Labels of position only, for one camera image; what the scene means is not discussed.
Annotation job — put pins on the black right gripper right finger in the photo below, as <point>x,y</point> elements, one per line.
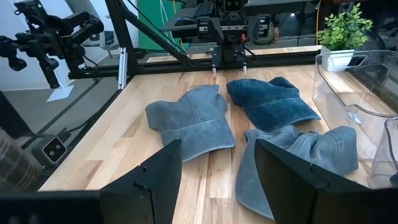
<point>295,196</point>

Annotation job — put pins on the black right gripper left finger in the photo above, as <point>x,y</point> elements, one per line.
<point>149,193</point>

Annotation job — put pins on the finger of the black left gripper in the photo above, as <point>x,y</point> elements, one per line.
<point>243,60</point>
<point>215,60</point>

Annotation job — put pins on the dark blue denim cap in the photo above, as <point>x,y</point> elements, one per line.
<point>267,102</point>

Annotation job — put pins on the slate grey denim cap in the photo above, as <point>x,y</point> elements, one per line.
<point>329,149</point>

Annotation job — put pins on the pale grey denim cap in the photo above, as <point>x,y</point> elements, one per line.
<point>196,124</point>

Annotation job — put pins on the black computer mouse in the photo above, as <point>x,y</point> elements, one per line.
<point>185,20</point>

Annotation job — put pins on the grey desk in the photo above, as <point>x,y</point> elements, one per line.
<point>280,6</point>

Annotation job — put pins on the green panel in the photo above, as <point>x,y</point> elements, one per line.
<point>155,21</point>

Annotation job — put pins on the green plant in white pot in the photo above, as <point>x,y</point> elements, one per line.
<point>343,31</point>

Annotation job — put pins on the grey office chair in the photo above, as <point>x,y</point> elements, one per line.
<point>109,39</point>

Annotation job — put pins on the person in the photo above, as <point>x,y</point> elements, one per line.
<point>15,165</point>

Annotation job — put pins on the silver aluminium bracket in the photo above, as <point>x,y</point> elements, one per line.
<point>122,68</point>

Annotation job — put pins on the black aluminium table frame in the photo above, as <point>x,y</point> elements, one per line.
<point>124,37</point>

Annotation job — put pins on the black exterior camera box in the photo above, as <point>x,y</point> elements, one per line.
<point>51,149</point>

